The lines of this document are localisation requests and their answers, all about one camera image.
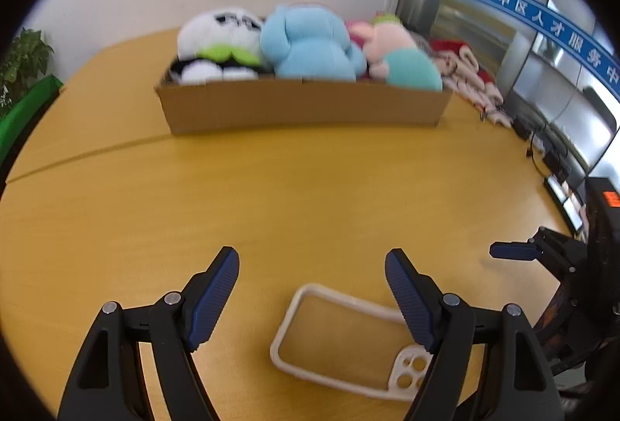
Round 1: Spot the blue sign strip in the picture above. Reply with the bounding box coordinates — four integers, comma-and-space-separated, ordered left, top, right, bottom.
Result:
419, 0, 620, 101

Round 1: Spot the light blue plush toy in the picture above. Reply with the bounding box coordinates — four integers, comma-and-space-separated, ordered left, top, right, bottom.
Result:
260, 3, 368, 82

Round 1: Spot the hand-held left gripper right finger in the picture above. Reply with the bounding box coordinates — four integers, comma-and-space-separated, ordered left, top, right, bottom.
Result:
385, 249, 567, 421

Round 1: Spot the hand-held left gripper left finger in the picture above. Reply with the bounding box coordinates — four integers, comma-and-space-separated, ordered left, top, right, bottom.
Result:
57, 247, 240, 421

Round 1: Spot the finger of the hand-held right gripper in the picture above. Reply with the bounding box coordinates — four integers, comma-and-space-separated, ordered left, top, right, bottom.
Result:
489, 241, 541, 262

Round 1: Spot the green planter box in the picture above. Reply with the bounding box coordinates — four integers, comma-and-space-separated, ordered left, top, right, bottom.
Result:
0, 75, 65, 182

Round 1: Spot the white clear phone case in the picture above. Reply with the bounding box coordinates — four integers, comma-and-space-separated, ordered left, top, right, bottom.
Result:
270, 283, 433, 403

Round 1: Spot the pink strawberry plush toy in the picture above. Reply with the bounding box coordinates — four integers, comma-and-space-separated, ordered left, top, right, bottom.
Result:
345, 18, 388, 83

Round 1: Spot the panda plush toy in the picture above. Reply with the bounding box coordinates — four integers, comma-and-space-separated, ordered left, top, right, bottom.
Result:
172, 9, 268, 86

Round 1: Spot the red and white cloth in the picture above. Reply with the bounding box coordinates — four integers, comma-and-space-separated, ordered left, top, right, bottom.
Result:
429, 38, 515, 128

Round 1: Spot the black cable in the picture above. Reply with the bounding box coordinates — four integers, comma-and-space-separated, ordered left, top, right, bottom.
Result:
524, 129, 550, 182

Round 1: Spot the teal and pink plush toy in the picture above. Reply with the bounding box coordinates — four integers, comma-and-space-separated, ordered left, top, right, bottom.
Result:
365, 13, 444, 92

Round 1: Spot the cardboard box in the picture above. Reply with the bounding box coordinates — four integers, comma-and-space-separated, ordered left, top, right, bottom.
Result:
154, 63, 454, 136

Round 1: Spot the large green potted plant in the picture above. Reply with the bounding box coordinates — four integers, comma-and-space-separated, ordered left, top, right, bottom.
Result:
0, 29, 55, 118

